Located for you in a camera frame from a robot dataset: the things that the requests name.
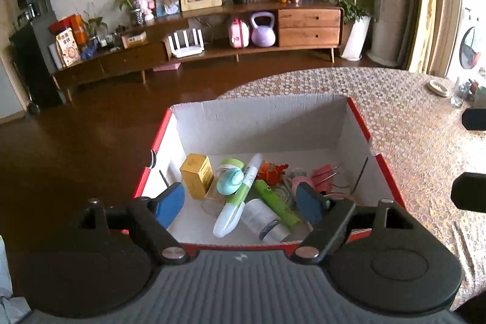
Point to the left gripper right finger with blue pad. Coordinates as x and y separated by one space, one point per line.
328 218

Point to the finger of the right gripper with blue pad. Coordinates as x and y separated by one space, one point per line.
474 119

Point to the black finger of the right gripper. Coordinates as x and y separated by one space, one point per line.
468 192

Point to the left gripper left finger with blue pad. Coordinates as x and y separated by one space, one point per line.
149 219

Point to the pink pig figurine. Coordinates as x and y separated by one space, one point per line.
298 176

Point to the pink binder clip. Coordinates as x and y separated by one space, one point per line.
328 175

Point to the green highlighter marker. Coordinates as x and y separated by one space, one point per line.
277 205

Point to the yellow small box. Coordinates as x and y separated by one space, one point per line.
197 175

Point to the red small toy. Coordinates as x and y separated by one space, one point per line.
271 173

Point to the clear jar purple contents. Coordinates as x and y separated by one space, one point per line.
264 223

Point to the white green pen tube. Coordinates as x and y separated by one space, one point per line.
231 213

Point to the small teal round case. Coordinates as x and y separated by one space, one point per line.
229 182

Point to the red cardboard box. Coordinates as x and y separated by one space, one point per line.
301 131

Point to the clear drinking glass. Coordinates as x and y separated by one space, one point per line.
460 92

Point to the white small dish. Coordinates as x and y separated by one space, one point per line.
438 88

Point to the lace patterned tablecloth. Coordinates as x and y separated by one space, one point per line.
423 142

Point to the white wifi router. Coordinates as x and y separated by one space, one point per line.
186 43

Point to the purple kettlebell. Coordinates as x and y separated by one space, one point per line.
263 36

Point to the wooden tv sideboard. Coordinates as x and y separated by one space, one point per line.
309 25

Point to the pink toy case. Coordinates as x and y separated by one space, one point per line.
239 34

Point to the cereal snack box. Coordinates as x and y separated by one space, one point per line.
67 47

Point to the black cabinet with coffee machine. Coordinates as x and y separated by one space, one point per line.
31 49

